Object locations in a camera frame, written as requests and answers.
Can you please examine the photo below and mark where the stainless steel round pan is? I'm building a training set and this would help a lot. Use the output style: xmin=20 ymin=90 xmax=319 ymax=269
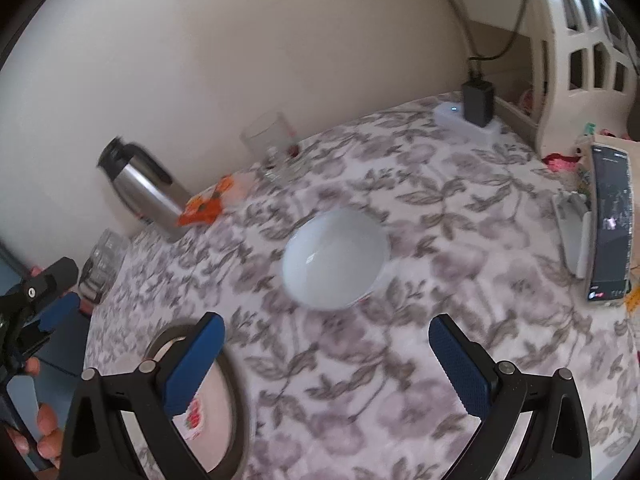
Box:
xmin=142 ymin=323 xmax=252 ymax=480

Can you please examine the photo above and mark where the light blue ceramic bowl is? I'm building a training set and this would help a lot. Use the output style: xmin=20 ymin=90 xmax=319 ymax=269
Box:
xmin=281 ymin=208 xmax=390 ymax=311

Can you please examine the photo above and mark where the white bowl with red rim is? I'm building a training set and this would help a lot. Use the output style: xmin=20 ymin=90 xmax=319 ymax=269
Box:
xmin=172 ymin=393 xmax=205 ymax=441

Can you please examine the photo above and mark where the person's left hand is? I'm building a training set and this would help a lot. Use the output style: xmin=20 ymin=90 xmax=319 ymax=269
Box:
xmin=6 ymin=356 xmax=64 ymax=479

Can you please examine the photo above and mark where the smartphone with dark screen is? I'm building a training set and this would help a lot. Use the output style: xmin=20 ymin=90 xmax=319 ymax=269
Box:
xmin=587 ymin=144 xmax=632 ymax=302

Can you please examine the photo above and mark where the stainless steel thermos jug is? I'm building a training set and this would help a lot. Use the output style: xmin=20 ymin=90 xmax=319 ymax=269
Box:
xmin=98 ymin=136 xmax=192 ymax=243

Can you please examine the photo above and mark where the grey floral tablecloth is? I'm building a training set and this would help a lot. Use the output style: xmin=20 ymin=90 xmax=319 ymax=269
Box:
xmin=86 ymin=98 xmax=639 ymax=479

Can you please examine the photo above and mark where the orange snack packet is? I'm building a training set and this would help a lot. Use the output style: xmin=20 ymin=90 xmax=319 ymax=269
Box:
xmin=177 ymin=174 xmax=255 ymax=226

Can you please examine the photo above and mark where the white phone stand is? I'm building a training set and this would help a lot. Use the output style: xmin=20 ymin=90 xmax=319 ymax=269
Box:
xmin=552 ymin=191 xmax=591 ymax=280

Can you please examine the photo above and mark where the clear glass mug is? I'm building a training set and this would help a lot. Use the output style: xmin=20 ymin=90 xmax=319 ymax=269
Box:
xmin=241 ymin=112 xmax=303 ymax=184

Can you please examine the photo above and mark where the white power strip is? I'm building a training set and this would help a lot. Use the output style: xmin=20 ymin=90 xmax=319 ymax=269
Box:
xmin=433 ymin=102 xmax=501 ymax=146

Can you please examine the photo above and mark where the black power adapter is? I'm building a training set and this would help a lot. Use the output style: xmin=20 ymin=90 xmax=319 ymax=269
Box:
xmin=461 ymin=77 xmax=495 ymax=128

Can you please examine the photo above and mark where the white lattice plastic shelf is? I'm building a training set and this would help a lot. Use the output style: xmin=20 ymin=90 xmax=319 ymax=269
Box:
xmin=536 ymin=0 xmax=639 ymax=158

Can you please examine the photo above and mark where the black charger cable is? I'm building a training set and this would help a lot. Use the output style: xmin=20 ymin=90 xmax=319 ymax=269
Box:
xmin=429 ymin=0 xmax=533 ymax=82

